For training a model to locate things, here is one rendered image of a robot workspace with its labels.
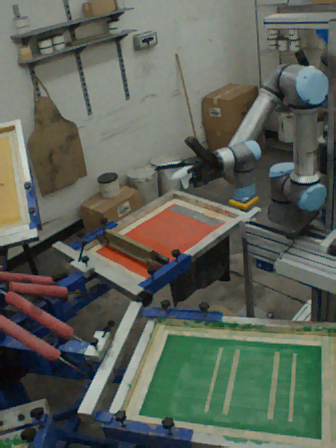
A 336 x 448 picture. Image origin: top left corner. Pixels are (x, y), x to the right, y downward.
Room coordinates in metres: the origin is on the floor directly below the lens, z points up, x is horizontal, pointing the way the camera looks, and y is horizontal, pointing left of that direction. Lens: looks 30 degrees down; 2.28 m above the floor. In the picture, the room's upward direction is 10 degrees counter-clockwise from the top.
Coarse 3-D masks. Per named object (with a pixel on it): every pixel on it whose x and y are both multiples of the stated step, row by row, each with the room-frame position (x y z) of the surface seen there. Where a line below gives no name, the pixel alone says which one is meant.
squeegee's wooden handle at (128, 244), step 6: (108, 228) 2.14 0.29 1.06; (108, 234) 2.11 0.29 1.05; (114, 234) 2.07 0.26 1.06; (120, 234) 2.06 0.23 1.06; (108, 240) 2.12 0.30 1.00; (114, 240) 2.07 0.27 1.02; (120, 240) 2.03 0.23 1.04; (126, 240) 2.00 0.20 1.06; (132, 240) 1.98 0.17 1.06; (120, 246) 2.04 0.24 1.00; (126, 246) 2.00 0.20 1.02; (132, 246) 1.96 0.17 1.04; (138, 246) 1.92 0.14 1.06; (144, 246) 1.91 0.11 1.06; (132, 252) 1.97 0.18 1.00; (138, 252) 1.93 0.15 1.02; (144, 252) 1.89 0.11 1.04; (150, 252) 1.86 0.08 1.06; (144, 258) 1.90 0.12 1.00; (150, 258) 1.86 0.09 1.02
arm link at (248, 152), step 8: (240, 144) 1.44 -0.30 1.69; (248, 144) 1.44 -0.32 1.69; (256, 144) 1.44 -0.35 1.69; (232, 152) 1.41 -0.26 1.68; (240, 152) 1.41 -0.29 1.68; (248, 152) 1.42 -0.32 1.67; (256, 152) 1.42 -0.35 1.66; (240, 160) 1.40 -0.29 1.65; (248, 160) 1.41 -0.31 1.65; (256, 160) 1.43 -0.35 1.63; (240, 168) 1.41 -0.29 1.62; (248, 168) 1.41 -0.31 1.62
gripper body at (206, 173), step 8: (216, 152) 1.41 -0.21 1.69; (184, 160) 1.40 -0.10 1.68; (192, 160) 1.39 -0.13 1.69; (200, 160) 1.37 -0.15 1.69; (216, 160) 1.40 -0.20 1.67; (200, 168) 1.36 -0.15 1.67; (208, 168) 1.39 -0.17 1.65; (216, 168) 1.40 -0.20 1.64; (192, 176) 1.36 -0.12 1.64; (200, 176) 1.37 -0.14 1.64; (208, 176) 1.38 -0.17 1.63; (216, 176) 1.39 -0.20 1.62
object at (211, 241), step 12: (168, 192) 2.58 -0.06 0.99; (180, 192) 2.55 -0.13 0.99; (156, 204) 2.47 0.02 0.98; (204, 204) 2.37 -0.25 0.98; (216, 204) 2.33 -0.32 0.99; (132, 216) 2.36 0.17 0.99; (228, 216) 2.23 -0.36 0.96; (240, 216) 2.15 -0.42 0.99; (120, 228) 2.29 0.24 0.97; (228, 228) 2.06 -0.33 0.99; (96, 240) 2.18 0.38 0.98; (204, 240) 1.98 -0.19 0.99; (216, 240) 1.99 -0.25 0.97; (84, 252) 2.06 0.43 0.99; (192, 252) 1.89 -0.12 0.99; (204, 252) 1.92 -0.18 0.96; (108, 264) 1.91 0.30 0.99; (132, 276) 1.78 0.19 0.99
